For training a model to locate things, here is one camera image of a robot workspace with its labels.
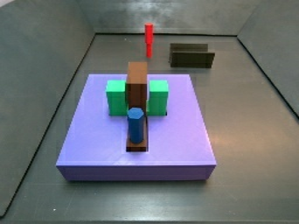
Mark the red peg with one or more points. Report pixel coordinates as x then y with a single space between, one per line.
149 39

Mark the purple base board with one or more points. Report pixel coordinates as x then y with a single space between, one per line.
94 153

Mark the blue hexagonal peg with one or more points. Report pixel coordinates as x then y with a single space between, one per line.
135 118

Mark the green block right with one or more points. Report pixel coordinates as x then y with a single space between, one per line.
158 97

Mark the green block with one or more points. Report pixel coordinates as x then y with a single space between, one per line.
117 97
158 97

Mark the brown cross block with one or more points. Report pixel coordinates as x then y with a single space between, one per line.
135 98

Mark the green block left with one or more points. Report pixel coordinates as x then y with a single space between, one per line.
117 97

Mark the black angle bracket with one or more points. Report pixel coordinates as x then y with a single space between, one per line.
192 55

